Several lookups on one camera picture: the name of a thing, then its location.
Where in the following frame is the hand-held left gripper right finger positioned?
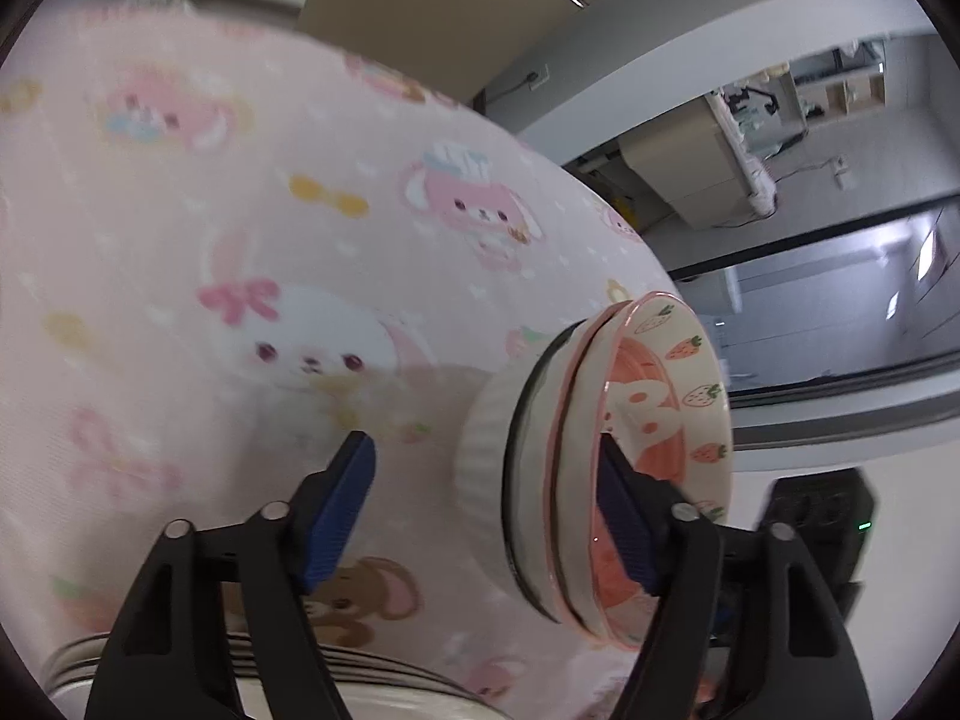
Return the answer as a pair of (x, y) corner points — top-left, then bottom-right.
(596, 435), (875, 720)

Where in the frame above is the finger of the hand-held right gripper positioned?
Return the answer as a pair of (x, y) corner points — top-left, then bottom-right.
(711, 581), (743, 638)

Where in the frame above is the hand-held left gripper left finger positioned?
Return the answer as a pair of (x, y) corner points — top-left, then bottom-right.
(84, 431), (377, 720)

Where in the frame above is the black rimmed white bowl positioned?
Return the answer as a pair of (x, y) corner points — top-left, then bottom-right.
(501, 330), (593, 622)

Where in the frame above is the small pink strawberry bowl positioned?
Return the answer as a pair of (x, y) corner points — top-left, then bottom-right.
(589, 292), (734, 652)

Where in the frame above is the printed white plate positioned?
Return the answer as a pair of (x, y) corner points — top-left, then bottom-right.
(41, 630), (470, 700)

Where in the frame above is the white ribbed bowl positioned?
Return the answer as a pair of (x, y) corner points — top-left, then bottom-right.
(454, 321), (586, 601)

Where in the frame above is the white towel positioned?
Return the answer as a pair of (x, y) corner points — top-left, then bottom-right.
(739, 157), (777, 215)

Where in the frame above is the pink printed tablecloth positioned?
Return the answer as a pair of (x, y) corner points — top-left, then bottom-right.
(0, 4), (732, 720)

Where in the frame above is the beige vanity cabinet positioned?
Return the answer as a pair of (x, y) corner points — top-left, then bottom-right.
(622, 94), (777, 230)

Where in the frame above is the black faucet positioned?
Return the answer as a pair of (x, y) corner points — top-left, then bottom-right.
(724, 86), (781, 117)

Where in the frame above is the mirror cabinet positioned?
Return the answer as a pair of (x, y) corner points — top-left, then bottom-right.
(787, 41), (886, 117)

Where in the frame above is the beige refrigerator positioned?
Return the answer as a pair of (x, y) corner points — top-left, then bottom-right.
(300, 0), (698, 102)

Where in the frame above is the black sliding door frame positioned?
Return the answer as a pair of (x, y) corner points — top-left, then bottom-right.
(667, 195), (960, 451)

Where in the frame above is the black power cable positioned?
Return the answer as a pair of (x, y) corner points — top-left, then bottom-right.
(472, 79), (533, 110)

